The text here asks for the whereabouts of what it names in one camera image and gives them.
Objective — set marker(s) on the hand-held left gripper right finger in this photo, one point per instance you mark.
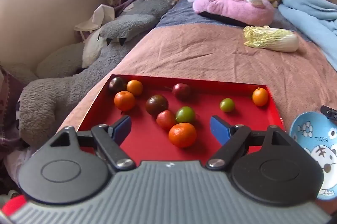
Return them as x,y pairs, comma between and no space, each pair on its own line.
218,127

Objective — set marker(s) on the large green tomato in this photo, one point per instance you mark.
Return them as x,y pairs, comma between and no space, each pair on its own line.
185,114

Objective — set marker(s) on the small green tomato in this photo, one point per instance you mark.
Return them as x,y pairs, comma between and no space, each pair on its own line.
227,104

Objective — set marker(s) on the pink dotted bedspread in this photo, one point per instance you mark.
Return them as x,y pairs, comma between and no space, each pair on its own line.
197,55

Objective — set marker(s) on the red shallow tray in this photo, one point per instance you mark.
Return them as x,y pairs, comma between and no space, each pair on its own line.
147,142

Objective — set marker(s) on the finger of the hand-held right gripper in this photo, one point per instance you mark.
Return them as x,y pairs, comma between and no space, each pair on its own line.
329,111

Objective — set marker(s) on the large orange mandarin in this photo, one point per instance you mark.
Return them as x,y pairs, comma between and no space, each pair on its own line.
182,135

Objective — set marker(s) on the cream fluffy cushion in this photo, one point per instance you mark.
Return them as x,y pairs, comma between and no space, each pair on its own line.
58,60

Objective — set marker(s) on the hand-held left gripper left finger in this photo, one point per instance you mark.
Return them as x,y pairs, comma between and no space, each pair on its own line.
123,126

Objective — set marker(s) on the purple patterned cloth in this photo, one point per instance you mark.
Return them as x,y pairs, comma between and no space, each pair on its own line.
8,97

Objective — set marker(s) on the dark brown tomato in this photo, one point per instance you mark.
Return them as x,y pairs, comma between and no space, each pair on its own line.
115,84
157,105

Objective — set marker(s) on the pink plush rabbit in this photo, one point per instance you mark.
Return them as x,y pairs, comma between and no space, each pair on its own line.
231,8

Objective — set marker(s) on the blue cartoon print plate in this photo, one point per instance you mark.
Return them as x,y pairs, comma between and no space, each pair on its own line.
308,139

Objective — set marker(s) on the grey plush toy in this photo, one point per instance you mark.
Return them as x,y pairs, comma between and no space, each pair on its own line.
79,87

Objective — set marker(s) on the smooth small orange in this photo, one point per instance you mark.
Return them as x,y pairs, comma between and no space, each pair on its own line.
134,87
260,96

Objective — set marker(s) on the small orange mandarin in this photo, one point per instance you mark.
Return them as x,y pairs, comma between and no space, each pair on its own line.
124,100

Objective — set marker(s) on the dark red tomato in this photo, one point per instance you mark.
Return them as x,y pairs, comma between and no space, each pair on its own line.
181,91

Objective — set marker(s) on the napa cabbage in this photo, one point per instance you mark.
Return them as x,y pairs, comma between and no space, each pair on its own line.
273,39

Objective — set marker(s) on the light blue blanket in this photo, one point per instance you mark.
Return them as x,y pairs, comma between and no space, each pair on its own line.
310,8

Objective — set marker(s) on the white tote bag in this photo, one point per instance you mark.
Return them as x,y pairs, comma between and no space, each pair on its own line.
100,16

